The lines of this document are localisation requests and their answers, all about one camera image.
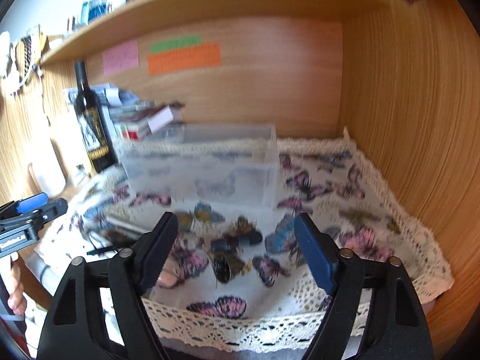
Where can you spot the round black brass cap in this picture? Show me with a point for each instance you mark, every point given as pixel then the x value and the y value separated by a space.
pixel 226 266

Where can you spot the pink sticky note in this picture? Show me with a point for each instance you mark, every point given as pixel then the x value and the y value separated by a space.
pixel 120 58

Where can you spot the stack of books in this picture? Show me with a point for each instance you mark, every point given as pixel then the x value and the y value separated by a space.
pixel 125 114

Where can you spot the person left hand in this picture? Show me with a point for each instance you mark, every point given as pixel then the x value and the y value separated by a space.
pixel 16 301

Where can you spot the blue liquid bottle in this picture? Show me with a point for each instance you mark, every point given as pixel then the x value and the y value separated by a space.
pixel 97 8

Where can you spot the silver pen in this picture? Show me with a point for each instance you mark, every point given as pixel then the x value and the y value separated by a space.
pixel 128 225

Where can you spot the clear plastic storage bin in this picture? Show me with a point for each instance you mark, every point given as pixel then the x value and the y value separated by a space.
pixel 233 164

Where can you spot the black cylindrical clip device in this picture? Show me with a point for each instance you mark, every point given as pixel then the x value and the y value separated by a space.
pixel 227 243

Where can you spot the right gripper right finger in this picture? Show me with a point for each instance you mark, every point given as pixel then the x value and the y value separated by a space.
pixel 396 326

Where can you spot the white magnifier mirror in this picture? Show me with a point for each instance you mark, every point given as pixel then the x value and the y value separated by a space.
pixel 167 279

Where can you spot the orange paper note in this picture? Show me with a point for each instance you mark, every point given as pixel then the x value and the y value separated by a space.
pixel 205 55

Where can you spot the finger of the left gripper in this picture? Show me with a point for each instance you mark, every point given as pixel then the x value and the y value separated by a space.
pixel 20 207
pixel 45 211

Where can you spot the green sticky note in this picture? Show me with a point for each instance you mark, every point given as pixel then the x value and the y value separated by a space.
pixel 175 43

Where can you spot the dark wine bottle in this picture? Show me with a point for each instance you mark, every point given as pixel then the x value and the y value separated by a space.
pixel 97 142

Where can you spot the butterfly lace tablecloth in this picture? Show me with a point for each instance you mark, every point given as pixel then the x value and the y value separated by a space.
pixel 236 278

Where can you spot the small white box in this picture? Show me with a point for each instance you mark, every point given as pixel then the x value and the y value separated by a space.
pixel 166 116

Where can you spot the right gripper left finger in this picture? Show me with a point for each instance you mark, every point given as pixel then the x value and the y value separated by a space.
pixel 75 326

